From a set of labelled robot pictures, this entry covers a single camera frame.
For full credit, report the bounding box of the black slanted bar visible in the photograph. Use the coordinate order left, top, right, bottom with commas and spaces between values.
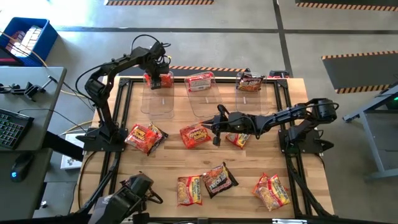
42, 130, 85, 162

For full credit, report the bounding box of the blue plastic crate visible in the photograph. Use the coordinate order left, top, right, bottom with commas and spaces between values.
0, 17, 59, 67

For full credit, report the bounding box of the black red small device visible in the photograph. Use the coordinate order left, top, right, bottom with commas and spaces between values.
267, 70, 290, 78

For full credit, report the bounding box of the black aluminium table frame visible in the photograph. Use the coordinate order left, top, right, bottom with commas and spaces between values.
74, 76, 335, 218

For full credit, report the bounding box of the silver metal bracket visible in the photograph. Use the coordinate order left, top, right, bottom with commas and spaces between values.
272, 218, 308, 224

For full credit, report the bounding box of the black device green light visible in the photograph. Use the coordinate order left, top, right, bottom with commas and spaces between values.
384, 88, 398, 110

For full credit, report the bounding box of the black cable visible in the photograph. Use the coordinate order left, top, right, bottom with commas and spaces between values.
46, 76, 99, 113

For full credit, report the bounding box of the backlit keyboard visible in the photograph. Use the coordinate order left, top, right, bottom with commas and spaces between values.
0, 107, 35, 151

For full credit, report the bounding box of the gray metal cart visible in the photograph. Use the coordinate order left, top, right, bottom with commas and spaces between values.
341, 81, 398, 182

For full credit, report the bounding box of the black hazard striped floor mat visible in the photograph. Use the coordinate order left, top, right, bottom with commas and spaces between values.
115, 63, 251, 78
104, 0, 215, 6
321, 50, 398, 95
294, 0, 398, 12

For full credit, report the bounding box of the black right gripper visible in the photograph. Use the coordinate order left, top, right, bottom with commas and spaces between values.
201, 104, 254, 147

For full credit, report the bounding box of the black desk clamp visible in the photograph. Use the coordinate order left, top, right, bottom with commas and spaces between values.
0, 75, 58, 102

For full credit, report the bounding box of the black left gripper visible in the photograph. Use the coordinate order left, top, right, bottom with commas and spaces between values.
145, 42, 171, 90

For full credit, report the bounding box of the white cardboard box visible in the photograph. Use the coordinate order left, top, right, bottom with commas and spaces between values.
60, 133, 86, 170

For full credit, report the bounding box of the clear plastic bin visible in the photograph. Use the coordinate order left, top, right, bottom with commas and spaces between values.
140, 71, 175, 121
235, 71, 269, 115
184, 71, 224, 119

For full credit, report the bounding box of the Maruchan beef ramen pack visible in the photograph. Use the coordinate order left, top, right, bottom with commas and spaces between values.
176, 175, 203, 207
225, 132, 252, 149
253, 174, 292, 212
186, 72, 215, 93

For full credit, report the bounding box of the yellow cable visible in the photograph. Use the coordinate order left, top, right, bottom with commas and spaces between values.
0, 30, 99, 136

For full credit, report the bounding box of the black computer mouse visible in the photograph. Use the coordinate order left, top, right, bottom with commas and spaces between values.
10, 152, 34, 183

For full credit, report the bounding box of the gray desk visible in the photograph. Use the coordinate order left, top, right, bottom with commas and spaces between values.
0, 66, 68, 220

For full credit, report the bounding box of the white red packs stack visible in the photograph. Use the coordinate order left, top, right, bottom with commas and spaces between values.
6, 25, 44, 58

